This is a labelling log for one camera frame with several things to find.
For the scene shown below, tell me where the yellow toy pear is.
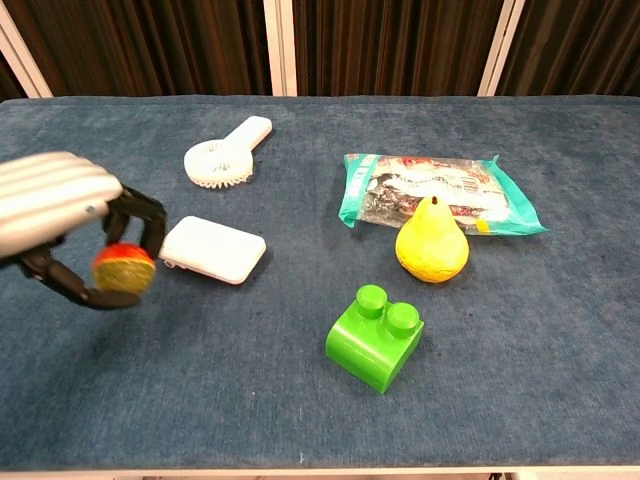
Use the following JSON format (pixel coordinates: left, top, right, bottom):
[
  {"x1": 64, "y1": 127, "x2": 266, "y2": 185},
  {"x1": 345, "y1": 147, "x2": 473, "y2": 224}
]
[{"x1": 395, "y1": 195, "x2": 471, "y2": 284}]

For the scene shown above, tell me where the white handheld fan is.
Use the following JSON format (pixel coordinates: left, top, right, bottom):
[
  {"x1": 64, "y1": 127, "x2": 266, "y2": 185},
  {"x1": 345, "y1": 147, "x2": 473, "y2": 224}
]
[{"x1": 183, "y1": 115, "x2": 274, "y2": 191}]

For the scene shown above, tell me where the red yellow round fruit half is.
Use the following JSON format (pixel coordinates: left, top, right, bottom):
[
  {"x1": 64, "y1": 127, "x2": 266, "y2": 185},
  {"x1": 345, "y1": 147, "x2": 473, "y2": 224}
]
[{"x1": 92, "y1": 242, "x2": 157, "y2": 295}]

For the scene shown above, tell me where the blue table cloth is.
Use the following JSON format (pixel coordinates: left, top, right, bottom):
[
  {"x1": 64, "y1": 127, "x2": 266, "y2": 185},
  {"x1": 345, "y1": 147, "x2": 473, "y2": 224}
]
[{"x1": 0, "y1": 94, "x2": 640, "y2": 472}]

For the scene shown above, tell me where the green two-stud building block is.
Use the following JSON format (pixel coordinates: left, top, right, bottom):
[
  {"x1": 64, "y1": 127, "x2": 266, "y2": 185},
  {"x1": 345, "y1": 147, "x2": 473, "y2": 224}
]
[{"x1": 325, "y1": 284, "x2": 425, "y2": 396}]

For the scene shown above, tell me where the white rectangular plastic case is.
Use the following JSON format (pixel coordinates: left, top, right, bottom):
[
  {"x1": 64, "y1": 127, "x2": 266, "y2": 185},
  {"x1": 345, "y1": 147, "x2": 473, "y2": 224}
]
[{"x1": 158, "y1": 215, "x2": 267, "y2": 286}]

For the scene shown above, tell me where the white frame post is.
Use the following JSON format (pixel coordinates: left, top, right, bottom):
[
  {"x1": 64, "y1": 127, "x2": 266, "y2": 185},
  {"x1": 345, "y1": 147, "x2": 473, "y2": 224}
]
[
  {"x1": 0, "y1": 4, "x2": 54, "y2": 99},
  {"x1": 477, "y1": 0, "x2": 520, "y2": 97},
  {"x1": 263, "y1": 0, "x2": 298, "y2": 98}
]

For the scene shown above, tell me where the teal snack packet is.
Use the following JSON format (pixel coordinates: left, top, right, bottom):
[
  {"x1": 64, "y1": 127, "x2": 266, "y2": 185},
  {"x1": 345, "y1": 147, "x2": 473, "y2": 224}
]
[{"x1": 337, "y1": 153, "x2": 551, "y2": 237}]

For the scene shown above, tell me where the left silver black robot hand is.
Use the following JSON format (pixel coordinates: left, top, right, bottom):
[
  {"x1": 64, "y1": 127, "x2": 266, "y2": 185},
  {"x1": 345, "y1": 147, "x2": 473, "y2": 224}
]
[{"x1": 0, "y1": 151, "x2": 169, "y2": 311}]

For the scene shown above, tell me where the dark pleated curtain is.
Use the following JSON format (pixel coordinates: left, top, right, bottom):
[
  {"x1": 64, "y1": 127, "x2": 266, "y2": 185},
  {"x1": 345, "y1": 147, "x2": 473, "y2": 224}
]
[{"x1": 0, "y1": 0, "x2": 640, "y2": 100}]

